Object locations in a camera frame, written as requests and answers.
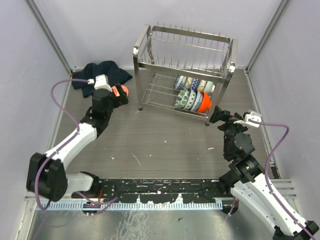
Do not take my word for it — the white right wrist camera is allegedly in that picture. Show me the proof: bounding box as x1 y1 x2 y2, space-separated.
233 111 262 128

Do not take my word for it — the dark blue crumpled cloth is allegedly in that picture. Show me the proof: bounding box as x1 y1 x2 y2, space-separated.
71 60 133 98

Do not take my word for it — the yellow orange back bowl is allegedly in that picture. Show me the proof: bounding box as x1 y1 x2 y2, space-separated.
197 80 207 93

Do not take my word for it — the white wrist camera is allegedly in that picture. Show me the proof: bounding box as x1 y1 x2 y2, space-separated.
233 111 262 128
87 74 112 92

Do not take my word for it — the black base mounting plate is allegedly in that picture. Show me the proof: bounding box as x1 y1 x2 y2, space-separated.
81 178 233 204

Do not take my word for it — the green leaf pattern bowl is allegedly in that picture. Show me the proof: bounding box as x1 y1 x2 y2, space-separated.
174 88 190 109

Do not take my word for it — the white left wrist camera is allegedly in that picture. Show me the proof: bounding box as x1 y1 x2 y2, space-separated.
87 74 112 92

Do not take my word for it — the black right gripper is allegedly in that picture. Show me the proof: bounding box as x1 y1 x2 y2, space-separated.
208 105 250 158

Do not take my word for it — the blue white floral bowl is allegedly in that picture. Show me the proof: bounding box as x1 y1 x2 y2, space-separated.
189 91 203 112

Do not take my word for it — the plain orange bowl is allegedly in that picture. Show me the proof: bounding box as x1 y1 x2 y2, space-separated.
196 92 212 113

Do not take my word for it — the slotted cable duct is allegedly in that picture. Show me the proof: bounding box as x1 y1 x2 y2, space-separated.
47 199 223 211

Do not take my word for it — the aluminium frame rail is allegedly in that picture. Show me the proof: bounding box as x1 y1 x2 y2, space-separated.
24 178 297 201

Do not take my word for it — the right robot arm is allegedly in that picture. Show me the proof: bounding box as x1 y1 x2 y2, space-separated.
209 106 320 240

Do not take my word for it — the blue diamond pattern bowl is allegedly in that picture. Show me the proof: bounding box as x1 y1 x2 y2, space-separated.
183 89 197 110

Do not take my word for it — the stainless steel dish rack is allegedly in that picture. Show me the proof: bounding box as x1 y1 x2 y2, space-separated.
133 24 239 126

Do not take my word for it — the orange floral back bowl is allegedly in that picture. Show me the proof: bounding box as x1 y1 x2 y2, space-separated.
184 77 194 91

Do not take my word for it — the green grid back bowl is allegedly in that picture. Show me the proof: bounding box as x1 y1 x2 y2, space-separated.
203 81 215 94

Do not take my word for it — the blue swirl back bowl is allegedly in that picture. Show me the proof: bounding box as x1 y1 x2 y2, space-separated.
173 75 187 90

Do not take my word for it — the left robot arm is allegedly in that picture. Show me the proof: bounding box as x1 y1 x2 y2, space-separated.
26 84 129 202

